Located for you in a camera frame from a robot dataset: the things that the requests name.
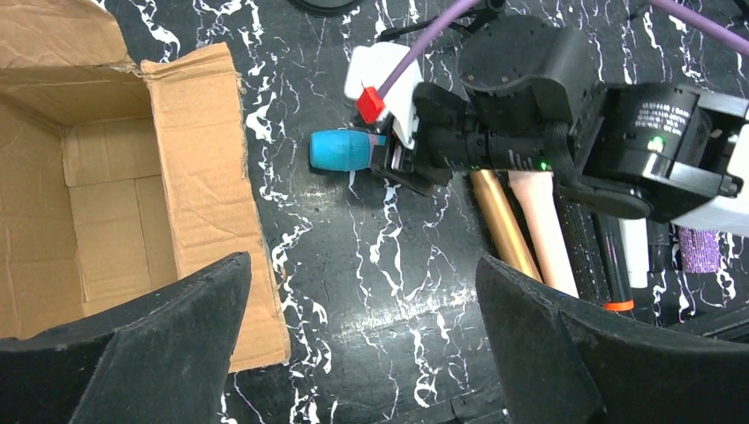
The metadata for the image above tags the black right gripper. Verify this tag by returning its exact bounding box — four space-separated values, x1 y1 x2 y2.
370 14 597 196

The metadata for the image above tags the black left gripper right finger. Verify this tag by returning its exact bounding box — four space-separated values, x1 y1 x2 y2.
475 256 748 423

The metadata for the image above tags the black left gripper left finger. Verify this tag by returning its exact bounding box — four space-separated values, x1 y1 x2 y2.
1 252 252 423

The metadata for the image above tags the beige microphone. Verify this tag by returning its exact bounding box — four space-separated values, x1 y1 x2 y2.
508 170 579 298

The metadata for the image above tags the black orange-tipped microphone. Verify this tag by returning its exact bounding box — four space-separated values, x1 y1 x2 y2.
592 213 634 313

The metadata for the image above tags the gold microphone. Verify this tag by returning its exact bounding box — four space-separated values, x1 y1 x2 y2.
470 170 542 282

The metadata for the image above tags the white microphone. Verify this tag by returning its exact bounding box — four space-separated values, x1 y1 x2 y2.
619 219 649 289

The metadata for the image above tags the purple glitter microphone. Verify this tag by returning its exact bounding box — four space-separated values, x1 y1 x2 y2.
677 226 720 274

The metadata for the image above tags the brown cardboard box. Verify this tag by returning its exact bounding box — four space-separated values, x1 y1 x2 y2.
1 1 291 372

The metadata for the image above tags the turquoise blue microphone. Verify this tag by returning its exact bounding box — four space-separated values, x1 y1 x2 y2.
309 129 387 171

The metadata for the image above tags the black tripod microphone stand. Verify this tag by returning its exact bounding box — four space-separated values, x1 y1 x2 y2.
376 0 506 42

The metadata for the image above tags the black glitter silver-mesh microphone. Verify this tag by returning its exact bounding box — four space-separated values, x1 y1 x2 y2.
553 193 610 307

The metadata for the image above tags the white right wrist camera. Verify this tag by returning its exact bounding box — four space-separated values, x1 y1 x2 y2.
344 42 424 150

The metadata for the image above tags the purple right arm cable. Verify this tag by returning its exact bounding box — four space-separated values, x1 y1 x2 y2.
377 0 749 101

